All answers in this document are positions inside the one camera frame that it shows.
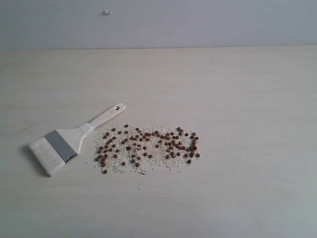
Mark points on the white wooden paint brush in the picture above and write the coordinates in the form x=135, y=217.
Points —
x=58, y=147

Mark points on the rice and red beans pile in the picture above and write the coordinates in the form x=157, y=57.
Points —
x=142, y=148

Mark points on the small white wall hook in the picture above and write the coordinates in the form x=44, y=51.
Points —
x=106, y=12

